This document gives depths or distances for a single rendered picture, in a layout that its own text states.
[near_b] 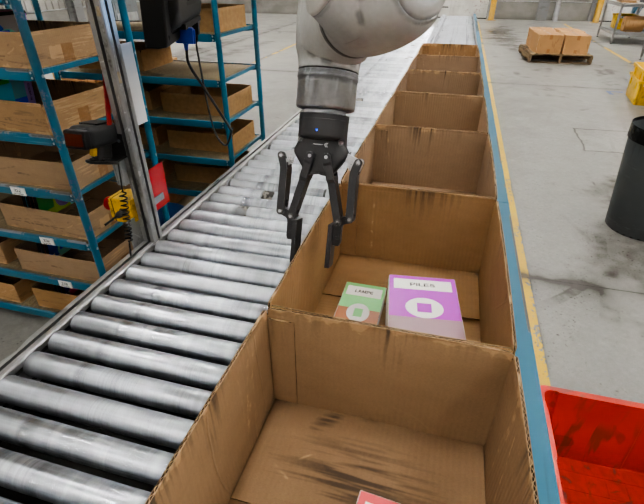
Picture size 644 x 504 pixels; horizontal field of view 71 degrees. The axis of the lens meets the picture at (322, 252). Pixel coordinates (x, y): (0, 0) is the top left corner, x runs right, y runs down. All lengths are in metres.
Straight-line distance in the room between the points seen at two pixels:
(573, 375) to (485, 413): 1.56
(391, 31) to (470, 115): 1.12
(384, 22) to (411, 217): 0.45
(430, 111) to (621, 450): 1.26
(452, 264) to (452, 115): 0.79
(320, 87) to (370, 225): 0.34
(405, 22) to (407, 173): 0.79
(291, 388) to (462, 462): 0.23
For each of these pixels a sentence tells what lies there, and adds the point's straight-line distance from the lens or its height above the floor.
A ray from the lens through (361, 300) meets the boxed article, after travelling 0.80.
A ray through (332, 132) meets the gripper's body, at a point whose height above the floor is 1.20.
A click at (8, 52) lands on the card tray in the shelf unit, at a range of 1.75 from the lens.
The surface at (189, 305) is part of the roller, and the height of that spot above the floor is 0.74.
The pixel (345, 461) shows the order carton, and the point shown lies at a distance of 0.61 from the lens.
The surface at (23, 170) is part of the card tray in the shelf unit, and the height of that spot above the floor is 0.80.
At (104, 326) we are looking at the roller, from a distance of 1.09.
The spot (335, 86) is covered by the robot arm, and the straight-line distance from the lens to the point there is 0.67.
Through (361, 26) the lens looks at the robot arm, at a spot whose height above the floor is 1.35.
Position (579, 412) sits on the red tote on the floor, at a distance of 1.70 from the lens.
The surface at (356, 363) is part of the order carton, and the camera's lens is 0.57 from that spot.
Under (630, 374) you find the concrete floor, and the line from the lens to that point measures 2.27.
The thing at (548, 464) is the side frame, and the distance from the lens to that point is 0.64.
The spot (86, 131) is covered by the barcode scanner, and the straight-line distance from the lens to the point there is 1.18.
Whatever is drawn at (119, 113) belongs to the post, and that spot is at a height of 1.10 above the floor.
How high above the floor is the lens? 1.40
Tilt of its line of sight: 32 degrees down
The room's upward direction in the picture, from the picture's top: straight up
